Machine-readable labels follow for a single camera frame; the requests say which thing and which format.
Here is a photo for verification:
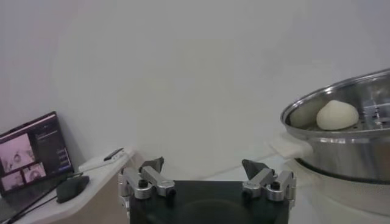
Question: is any thin black cable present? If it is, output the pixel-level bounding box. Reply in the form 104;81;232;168
7;172;85;224

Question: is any white steamed baozi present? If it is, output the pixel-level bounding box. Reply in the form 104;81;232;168
316;99;360;131

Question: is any white side table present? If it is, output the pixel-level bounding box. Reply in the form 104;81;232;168
12;145;144;224

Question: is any white flat box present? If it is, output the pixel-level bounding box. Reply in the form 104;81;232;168
78;148;137;173

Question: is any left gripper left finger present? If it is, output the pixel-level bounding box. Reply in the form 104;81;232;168
118;156;177;200

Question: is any steel steamer pot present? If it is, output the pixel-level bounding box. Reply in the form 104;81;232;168
268;133;390;217

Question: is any black computer mouse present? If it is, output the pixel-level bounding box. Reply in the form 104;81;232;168
55;175;91;204

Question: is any open laptop computer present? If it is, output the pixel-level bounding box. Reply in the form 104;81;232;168
0;111;76;224

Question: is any stainless steel steamer basket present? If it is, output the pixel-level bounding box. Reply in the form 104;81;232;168
280;68;390;183

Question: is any black and white phone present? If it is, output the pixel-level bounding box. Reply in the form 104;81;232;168
103;147;125;162

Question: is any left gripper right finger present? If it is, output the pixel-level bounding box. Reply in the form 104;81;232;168
241;158;297;202

